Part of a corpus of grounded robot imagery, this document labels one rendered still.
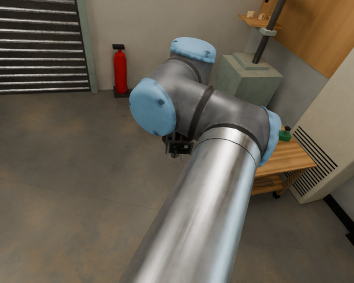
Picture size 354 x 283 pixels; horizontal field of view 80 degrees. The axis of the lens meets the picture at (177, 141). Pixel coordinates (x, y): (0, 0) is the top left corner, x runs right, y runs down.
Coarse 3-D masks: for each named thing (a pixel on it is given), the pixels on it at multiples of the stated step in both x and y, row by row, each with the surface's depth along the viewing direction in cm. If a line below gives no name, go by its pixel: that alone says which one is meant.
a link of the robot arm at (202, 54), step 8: (176, 40) 40; (184, 40) 41; (192, 40) 42; (200, 40) 42; (176, 48) 38; (184, 48) 38; (192, 48) 38; (200, 48) 39; (208, 48) 40; (176, 56) 39; (184, 56) 38; (192, 56) 38; (200, 56) 38; (208, 56) 39; (192, 64) 38; (200, 64) 39; (208, 64) 40; (200, 72) 39; (208, 72) 42; (208, 80) 44
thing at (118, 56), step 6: (114, 48) 220; (120, 48) 222; (120, 54) 226; (114, 60) 230; (120, 60) 228; (114, 66) 236; (120, 66) 232; (120, 72) 238; (126, 72) 245; (120, 78) 243; (126, 78) 250; (120, 84) 248; (126, 84) 255; (114, 90) 259; (120, 90) 255; (126, 90) 262; (120, 96) 258; (126, 96) 260
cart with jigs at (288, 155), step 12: (288, 132) 168; (276, 144) 163; (288, 144) 166; (276, 156) 155; (288, 156) 156; (300, 156) 158; (264, 168) 144; (276, 168) 146; (288, 168) 148; (300, 168) 150; (264, 180) 179; (276, 180) 184; (288, 180) 173; (252, 192) 172; (264, 192) 175; (276, 192) 188
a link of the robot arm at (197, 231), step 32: (224, 96) 32; (192, 128) 32; (224, 128) 27; (256, 128) 29; (192, 160) 25; (224, 160) 23; (256, 160) 27; (192, 192) 20; (224, 192) 20; (160, 224) 19; (192, 224) 18; (224, 224) 18; (160, 256) 16; (192, 256) 16; (224, 256) 17
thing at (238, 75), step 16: (240, 16) 197; (256, 16) 205; (272, 16) 180; (272, 32) 186; (224, 64) 219; (240, 64) 210; (256, 64) 208; (224, 80) 223; (240, 80) 196; (256, 80) 202; (272, 80) 207; (240, 96) 211; (256, 96) 218; (272, 96) 224
